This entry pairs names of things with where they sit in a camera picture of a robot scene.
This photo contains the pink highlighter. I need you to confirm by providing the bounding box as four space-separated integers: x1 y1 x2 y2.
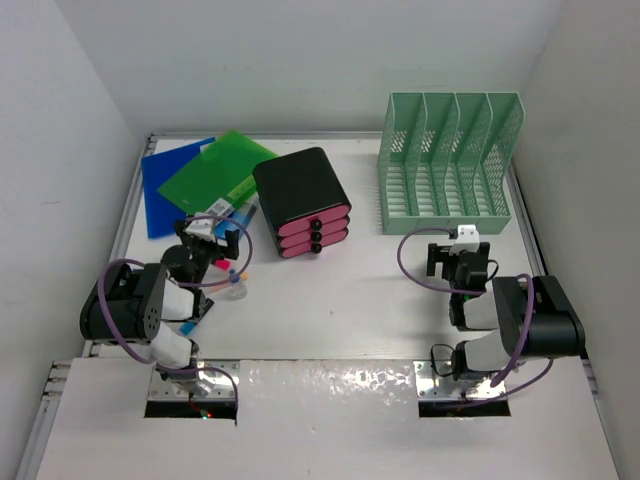
214 259 231 270

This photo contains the pink drawer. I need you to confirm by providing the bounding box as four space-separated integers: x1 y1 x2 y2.
276 204 351 237
278 243 330 258
277 216 350 249

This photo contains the pink top drawer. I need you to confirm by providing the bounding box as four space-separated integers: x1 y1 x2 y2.
276 204 351 237

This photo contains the green plastic folder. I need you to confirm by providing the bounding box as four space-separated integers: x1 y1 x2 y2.
158 130 278 215

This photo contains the orange highlighter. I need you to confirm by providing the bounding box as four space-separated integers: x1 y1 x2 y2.
203 272 248 294

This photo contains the blue highlighter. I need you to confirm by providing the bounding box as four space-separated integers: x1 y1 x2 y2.
179 322 197 335

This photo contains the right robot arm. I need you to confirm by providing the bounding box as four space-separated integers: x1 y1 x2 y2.
426 242 586 384

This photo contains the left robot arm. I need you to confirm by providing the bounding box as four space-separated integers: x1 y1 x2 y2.
79 219 240 395

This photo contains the blue plastic folder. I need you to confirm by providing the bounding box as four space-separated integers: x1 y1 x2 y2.
140 137 217 240

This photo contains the light blue notebook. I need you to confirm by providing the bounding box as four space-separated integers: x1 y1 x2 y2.
214 193 259 239

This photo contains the pink bottom drawer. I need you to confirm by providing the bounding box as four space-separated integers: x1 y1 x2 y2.
278 243 330 258

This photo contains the black drawer cabinet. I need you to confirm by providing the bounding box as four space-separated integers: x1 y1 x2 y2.
253 147 352 254

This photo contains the green file rack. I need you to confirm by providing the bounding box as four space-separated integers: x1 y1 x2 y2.
377 92 525 235

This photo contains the white front cover board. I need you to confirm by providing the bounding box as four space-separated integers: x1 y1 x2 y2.
38 358 617 479

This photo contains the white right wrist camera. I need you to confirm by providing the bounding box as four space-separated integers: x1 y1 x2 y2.
449 224 480 255

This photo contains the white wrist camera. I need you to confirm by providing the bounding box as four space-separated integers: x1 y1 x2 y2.
185 218 217 241
449 224 480 255

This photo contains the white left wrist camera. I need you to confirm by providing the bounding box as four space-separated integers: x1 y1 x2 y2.
185 218 217 241

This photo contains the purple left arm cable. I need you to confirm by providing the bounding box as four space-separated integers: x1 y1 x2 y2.
97 214 254 421

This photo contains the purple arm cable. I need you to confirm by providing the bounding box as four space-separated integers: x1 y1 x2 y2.
97 214 254 421
397 227 556 401

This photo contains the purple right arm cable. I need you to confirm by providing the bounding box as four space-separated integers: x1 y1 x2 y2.
397 227 556 401

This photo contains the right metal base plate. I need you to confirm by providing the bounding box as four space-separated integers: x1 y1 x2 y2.
413 359 506 403

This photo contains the metal base plate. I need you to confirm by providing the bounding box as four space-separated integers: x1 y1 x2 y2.
147 359 240 402
413 359 506 403

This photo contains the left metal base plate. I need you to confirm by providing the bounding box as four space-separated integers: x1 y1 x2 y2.
147 359 240 402

